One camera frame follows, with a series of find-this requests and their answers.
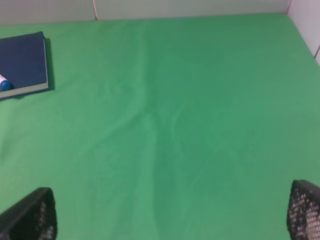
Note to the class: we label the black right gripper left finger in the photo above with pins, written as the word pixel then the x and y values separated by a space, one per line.
pixel 32 218

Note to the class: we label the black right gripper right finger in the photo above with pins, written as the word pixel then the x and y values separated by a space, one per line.
pixel 303 212

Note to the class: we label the blue white marker pen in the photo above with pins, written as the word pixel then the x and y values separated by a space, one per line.
pixel 5 85

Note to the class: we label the dark blue notebook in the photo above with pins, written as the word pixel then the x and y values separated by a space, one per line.
pixel 23 62

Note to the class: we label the green tablecloth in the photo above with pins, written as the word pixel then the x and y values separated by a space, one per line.
pixel 167 129

